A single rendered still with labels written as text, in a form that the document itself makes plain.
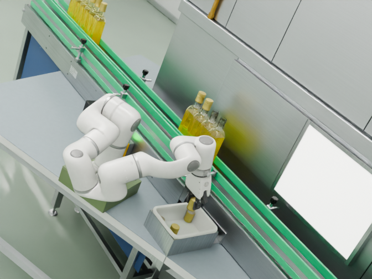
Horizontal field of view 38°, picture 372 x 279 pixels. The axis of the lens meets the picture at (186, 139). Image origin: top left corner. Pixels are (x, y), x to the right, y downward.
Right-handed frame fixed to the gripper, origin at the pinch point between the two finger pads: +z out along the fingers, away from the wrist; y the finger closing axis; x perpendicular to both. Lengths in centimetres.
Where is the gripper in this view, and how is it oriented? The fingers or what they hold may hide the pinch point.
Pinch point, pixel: (194, 201)
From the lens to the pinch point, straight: 199.9
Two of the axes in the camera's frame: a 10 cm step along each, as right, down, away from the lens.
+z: -1.3, 8.0, 5.9
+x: -8.4, 2.3, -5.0
